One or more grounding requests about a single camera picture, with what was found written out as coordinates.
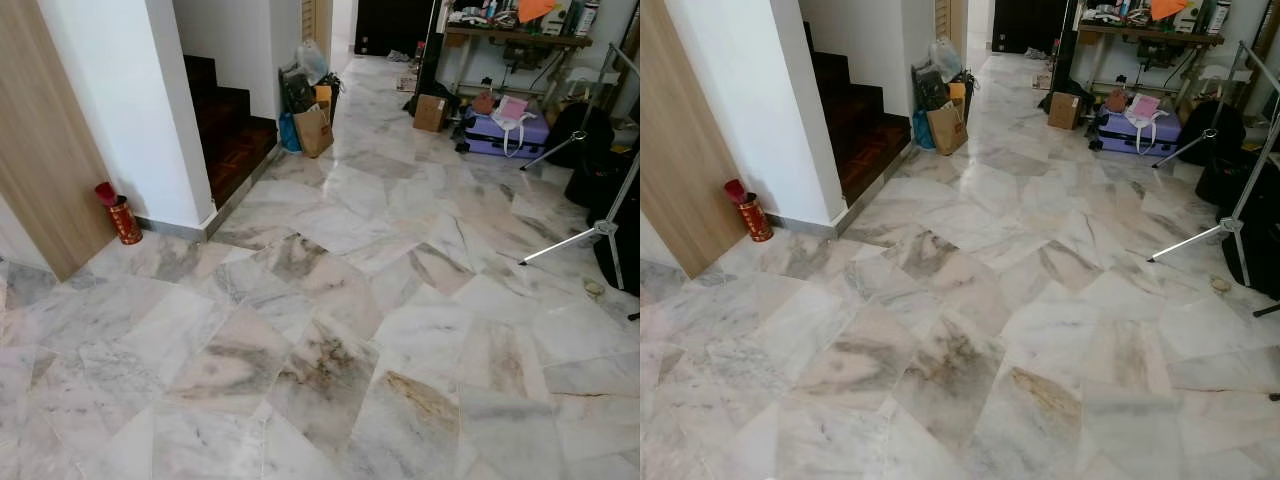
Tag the silver tripod stand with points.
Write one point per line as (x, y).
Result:
(1232, 225)
(1213, 130)
(603, 227)
(578, 133)

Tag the black equipment bag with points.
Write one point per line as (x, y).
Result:
(1225, 175)
(595, 180)

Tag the light wooden door panel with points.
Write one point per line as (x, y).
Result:
(690, 140)
(40, 130)

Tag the red patterned canister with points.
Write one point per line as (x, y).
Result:
(754, 216)
(124, 218)

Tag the white and pink tote bag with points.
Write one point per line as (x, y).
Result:
(1145, 108)
(513, 112)

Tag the purple suitcase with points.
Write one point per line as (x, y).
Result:
(1112, 132)
(480, 135)

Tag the small reddish brown bag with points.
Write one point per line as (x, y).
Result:
(484, 102)
(1115, 100)

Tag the cluttered wooden shelf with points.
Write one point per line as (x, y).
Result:
(1150, 36)
(515, 38)

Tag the small cardboard box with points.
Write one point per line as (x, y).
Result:
(430, 113)
(1064, 110)

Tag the dark wooden staircase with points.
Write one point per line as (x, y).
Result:
(230, 130)
(860, 130)

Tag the orange cloth item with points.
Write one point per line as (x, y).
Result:
(535, 8)
(1168, 7)

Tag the blue bag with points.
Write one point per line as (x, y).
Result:
(288, 132)
(921, 130)

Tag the brown paper bag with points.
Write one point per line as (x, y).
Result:
(946, 130)
(313, 130)

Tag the clear plastic bag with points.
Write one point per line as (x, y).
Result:
(945, 58)
(312, 60)

